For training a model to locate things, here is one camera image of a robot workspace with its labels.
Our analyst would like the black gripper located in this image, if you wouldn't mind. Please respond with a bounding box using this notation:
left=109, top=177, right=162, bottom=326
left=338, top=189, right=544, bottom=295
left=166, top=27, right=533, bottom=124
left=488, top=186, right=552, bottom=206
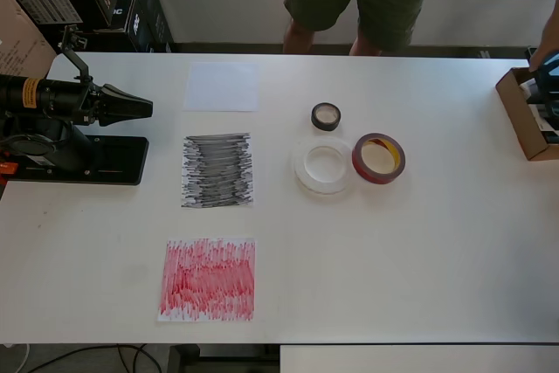
left=41, top=78, right=155, bottom=128

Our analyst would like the white tape roll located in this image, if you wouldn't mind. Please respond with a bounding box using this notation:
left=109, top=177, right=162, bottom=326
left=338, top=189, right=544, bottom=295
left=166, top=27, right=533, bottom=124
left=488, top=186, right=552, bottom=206
left=291, top=136, right=355, bottom=196

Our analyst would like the red tape roll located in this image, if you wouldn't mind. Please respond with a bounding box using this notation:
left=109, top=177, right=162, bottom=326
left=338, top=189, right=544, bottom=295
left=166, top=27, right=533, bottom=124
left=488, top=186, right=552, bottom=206
left=351, top=131, right=407, bottom=185

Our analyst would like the person's left forearm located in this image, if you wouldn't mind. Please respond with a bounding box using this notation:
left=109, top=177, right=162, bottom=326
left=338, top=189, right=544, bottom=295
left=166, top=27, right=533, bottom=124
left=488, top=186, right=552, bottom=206
left=539, top=9, right=559, bottom=49

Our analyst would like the black tape roll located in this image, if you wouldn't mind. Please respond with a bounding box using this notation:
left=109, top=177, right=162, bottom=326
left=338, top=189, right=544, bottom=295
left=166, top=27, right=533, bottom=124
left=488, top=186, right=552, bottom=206
left=310, top=101, right=342, bottom=133

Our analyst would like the person's left hand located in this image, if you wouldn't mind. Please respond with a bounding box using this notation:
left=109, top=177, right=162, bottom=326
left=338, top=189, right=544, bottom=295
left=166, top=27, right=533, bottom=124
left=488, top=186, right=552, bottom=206
left=528, top=39, right=559, bottom=73

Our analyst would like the black carton white print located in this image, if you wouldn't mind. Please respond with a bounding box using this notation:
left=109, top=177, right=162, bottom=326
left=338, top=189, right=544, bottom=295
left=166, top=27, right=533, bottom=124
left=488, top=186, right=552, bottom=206
left=108, top=0, right=148, bottom=47
left=130, top=0, right=176, bottom=54

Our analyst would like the blank white paper sheet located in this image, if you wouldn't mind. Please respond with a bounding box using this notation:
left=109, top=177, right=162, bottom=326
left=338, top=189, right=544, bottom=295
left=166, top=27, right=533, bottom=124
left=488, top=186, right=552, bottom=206
left=182, top=61, right=259, bottom=113

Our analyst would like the black scribbled paper sheet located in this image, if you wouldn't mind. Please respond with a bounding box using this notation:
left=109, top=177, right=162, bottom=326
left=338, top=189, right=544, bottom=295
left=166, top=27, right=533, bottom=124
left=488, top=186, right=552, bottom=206
left=180, top=131, right=255, bottom=210

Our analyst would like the orange clamp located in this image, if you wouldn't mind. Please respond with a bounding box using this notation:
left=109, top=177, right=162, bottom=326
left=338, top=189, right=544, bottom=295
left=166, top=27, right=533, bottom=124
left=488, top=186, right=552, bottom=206
left=0, top=136, right=19, bottom=176

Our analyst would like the red scribbled paper sheet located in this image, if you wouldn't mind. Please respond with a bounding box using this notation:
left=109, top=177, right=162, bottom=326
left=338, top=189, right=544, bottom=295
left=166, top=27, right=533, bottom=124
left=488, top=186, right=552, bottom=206
left=156, top=237, right=257, bottom=323

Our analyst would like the white board panel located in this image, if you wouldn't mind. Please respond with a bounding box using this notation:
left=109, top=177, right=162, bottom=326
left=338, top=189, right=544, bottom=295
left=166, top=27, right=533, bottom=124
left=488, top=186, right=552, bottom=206
left=279, top=344, right=559, bottom=373

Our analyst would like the small open cardboard box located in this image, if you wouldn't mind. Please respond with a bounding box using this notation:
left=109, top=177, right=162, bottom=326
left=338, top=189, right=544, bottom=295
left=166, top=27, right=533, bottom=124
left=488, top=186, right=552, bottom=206
left=495, top=66, right=559, bottom=162

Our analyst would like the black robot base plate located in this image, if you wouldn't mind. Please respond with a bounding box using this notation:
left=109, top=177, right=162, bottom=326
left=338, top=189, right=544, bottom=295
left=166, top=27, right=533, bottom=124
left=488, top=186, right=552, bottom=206
left=8, top=135, right=150, bottom=187

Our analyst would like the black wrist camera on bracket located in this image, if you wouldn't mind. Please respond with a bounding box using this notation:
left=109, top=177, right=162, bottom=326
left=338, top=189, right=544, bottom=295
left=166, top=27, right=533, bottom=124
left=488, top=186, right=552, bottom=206
left=56, top=23, right=95, bottom=86

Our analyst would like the black floor cable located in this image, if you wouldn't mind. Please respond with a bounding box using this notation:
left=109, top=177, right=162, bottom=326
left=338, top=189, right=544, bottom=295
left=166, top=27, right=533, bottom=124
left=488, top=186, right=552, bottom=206
left=25, top=343, right=172, bottom=373

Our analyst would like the black table leg frame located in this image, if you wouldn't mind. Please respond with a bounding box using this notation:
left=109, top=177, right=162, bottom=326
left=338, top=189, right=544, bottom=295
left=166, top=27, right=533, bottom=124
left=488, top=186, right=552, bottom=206
left=168, top=343, right=280, bottom=373

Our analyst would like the white floor cable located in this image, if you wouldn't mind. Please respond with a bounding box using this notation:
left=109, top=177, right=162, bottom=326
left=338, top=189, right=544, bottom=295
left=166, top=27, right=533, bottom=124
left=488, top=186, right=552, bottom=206
left=0, top=342, right=31, bottom=370

